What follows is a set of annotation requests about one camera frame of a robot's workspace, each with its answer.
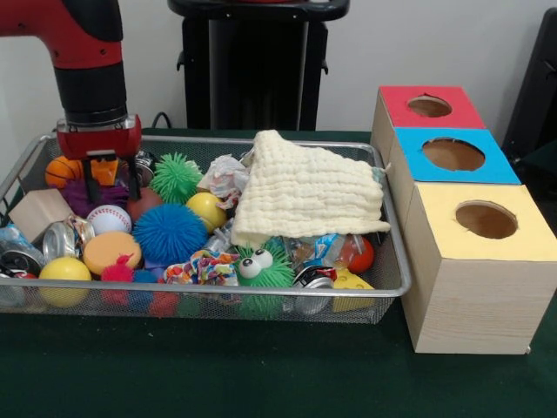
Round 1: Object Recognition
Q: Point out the cream muslin cloth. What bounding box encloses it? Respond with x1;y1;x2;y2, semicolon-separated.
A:
230;129;392;247

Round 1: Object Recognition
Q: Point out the blue spiky ball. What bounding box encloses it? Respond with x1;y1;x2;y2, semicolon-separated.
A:
132;203;210;266

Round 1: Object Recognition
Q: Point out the yellow ball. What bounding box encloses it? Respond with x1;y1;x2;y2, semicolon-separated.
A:
37;256;93;308

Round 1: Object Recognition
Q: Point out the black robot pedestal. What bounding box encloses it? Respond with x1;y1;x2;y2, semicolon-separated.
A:
167;0;352;131

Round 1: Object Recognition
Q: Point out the purple spiky ball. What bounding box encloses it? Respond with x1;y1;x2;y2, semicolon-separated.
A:
60;176;131;219

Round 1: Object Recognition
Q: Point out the orange plastic toy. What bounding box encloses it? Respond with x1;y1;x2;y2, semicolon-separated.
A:
90;157;122;183

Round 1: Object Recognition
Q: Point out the black stand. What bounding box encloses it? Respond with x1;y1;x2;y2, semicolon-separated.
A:
500;7;557;152

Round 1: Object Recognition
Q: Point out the green spiky toy with eyes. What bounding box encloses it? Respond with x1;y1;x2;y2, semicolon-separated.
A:
234;246;296;288

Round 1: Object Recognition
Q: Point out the yellow cheese wedge toy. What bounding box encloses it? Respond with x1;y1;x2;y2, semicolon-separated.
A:
332;267;376;313

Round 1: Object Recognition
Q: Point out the wooden box with three holes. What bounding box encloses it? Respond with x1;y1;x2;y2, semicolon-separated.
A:
370;85;557;356

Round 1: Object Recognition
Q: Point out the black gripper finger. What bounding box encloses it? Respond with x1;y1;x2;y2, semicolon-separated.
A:
125;156;143;202
83;158;103;205

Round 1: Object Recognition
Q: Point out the shallow wire mesh bin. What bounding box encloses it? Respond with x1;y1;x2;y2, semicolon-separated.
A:
0;132;413;326

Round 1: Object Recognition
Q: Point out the green spiky ball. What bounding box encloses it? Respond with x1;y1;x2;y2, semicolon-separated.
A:
150;152;205;206

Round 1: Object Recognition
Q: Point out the multicolour rope toy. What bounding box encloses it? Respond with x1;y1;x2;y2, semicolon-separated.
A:
163;250;240;287

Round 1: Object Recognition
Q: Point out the small orange basketball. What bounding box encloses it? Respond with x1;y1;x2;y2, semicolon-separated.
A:
44;155;84;189

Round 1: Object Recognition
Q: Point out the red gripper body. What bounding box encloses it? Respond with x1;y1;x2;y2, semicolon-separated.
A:
56;113;144;162

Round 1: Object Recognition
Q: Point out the dark green side tablecloth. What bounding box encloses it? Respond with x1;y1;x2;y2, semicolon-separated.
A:
515;138;557;206

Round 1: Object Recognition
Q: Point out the white baseball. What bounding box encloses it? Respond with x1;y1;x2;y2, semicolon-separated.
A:
86;204;133;236

